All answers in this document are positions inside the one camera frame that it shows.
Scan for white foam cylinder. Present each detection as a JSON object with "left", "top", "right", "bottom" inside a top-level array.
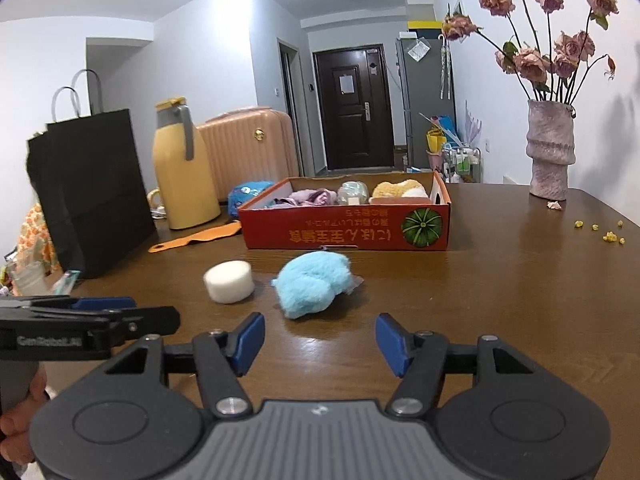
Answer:
[{"left": 203, "top": 260, "right": 255, "bottom": 304}]

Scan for light blue fluffy cloth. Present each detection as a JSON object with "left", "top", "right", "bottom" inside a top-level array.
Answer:
[{"left": 271, "top": 252, "right": 360, "bottom": 320}]

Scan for yellow plush toy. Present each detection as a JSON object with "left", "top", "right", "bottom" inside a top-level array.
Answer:
[{"left": 371, "top": 179, "right": 428, "bottom": 198}]

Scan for iridescent soft ball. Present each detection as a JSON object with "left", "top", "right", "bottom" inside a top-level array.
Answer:
[{"left": 336, "top": 181, "right": 370, "bottom": 206}]

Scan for purple fluffy cloth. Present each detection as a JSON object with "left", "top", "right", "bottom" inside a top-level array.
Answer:
[{"left": 266, "top": 188, "right": 338, "bottom": 209}]

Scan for person left hand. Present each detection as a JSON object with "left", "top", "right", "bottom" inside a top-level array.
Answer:
[{"left": 1, "top": 365, "right": 49, "bottom": 466}]

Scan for red cardboard box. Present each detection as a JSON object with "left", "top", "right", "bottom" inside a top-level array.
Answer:
[{"left": 239, "top": 171, "right": 451, "bottom": 252}]

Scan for black paper bag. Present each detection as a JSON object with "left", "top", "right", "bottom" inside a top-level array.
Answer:
[{"left": 26, "top": 84, "right": 156, "bottom": 280}]

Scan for blue tissue pack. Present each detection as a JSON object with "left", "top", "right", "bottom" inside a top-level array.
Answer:
[{"left": 228, "top": 181, "right": 274, "bottom": 219}]

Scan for yellow thermos jug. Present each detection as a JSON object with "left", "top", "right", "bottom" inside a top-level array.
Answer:
[{"left": 152, "top": 96, "right": 221, "bottom": 231}]

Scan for pink ribbed suitcase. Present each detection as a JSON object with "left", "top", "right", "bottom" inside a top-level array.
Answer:
[{"left": 196, "top": 106, "right": 300, "bottom": 202}]

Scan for yellow crumbs on table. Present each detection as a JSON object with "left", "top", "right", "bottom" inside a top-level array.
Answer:
[{"left": 574, "top": 220, "right": 626, "bottom": 245}]

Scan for pink textured vase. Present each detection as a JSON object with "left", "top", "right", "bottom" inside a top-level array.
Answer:
[{"left": 526, "top": 100, "right": 576, "bottom": 202}]

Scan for dark entrance door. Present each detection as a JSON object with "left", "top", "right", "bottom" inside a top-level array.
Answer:
[{"left": 314, "top": 44, "right": 394, "bottom": 170}]

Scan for grey refrigerator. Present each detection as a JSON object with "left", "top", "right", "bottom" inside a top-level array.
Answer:
[{"left": 396, "top": 29, "right": 456, "bottom": 169}]

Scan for yellow box on refrigerator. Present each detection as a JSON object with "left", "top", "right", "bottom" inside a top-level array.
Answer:
[{"left": 407, "top": 20, "right": 442, "bottom": 30}]

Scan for dried pink roses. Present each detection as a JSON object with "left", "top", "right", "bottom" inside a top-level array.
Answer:
[{"left": 440, "top": 0, "right": 620, "bottom": 107}]

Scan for orange flat strap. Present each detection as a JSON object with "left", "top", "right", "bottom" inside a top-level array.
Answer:
[{"left": 147, "top": 220, "right": 243, "bottom": 255}]

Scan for wire storage rack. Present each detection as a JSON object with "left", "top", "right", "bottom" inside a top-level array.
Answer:
[{"left": 442, "top": 143, "right": 482, "bottom": 183}]

